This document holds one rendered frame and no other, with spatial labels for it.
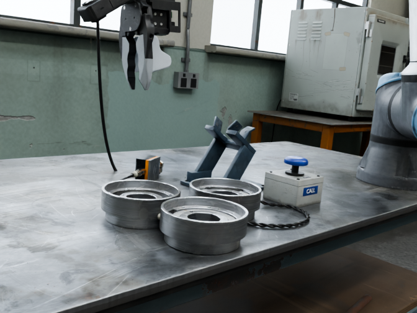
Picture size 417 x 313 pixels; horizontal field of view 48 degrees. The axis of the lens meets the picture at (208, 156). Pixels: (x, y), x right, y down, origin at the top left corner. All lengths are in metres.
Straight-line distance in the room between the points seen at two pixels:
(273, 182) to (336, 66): 2.19
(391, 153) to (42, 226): 0.70
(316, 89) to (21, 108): 1.71
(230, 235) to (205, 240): 0.03
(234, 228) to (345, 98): 2.40
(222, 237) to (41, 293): 0.20
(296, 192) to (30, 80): 1.67
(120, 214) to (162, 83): 2.04
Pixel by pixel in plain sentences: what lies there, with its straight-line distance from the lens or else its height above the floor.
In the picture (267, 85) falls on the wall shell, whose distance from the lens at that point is 3.23.
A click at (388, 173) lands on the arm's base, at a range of 1.03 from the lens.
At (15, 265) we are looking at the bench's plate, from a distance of 0.51.
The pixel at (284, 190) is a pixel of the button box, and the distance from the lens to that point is 0.78.
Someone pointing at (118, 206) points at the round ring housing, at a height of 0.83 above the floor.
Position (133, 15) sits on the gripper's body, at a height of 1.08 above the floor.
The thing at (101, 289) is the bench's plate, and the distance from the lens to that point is 0.46.
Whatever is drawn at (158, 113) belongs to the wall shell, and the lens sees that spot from 2.62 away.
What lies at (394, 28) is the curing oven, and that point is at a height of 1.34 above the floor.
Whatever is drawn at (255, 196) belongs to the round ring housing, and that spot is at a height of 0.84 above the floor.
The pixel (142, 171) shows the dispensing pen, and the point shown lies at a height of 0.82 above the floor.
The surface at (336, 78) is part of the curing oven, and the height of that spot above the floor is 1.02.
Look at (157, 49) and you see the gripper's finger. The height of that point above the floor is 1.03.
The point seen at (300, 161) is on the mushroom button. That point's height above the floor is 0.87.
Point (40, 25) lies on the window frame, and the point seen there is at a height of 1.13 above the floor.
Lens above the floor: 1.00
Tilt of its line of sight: 10 degrees down
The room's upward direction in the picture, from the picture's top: 5 degrees clockwise
